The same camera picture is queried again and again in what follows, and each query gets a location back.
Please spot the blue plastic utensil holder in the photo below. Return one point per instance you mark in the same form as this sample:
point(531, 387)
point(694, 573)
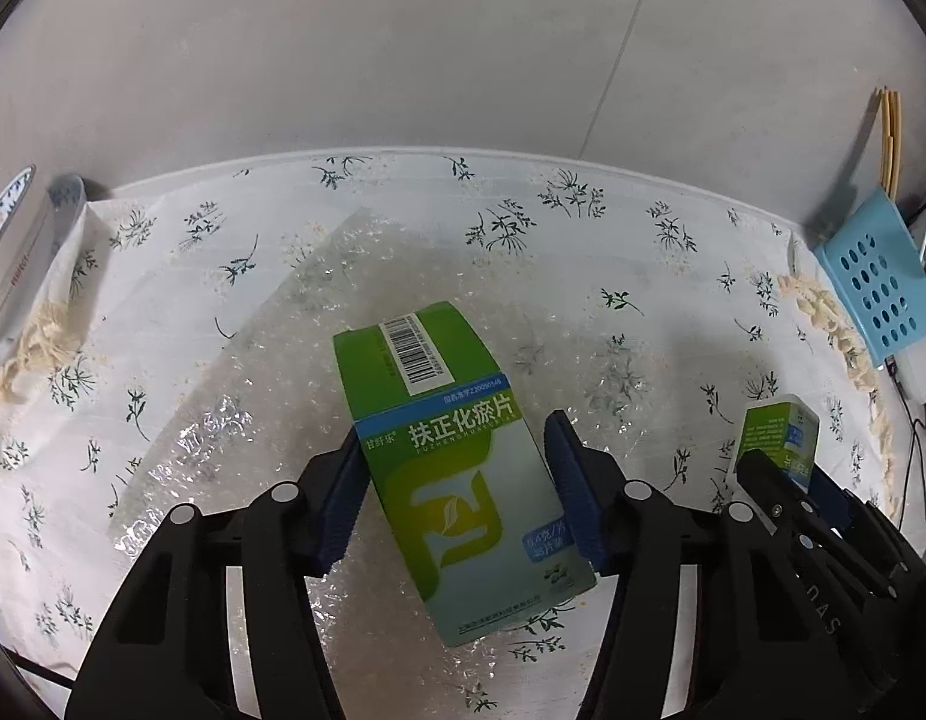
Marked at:
point(874, 268)

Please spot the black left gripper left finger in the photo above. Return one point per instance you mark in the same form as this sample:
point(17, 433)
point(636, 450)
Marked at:
point(334, 486)

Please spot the green white medicine box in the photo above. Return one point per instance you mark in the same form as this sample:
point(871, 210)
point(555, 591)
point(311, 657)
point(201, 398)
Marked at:
point(467, 493)

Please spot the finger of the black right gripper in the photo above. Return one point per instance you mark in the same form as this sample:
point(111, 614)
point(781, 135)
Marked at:
point(829, 499)
point(780, 503)

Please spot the green white pill bottle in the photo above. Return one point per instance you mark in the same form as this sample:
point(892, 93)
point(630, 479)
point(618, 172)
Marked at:
point(786, 430)

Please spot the white floral tablecloth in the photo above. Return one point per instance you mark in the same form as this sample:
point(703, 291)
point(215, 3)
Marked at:
point(707, 618)

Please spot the wooden chopsticks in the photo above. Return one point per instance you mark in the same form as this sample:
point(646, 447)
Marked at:
point(890, 115)

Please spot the blue white porcelain bowl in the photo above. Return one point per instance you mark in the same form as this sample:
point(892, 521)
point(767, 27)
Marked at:
point(36, 217)

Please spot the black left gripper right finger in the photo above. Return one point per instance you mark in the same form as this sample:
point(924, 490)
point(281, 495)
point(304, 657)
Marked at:
point(590, 485)

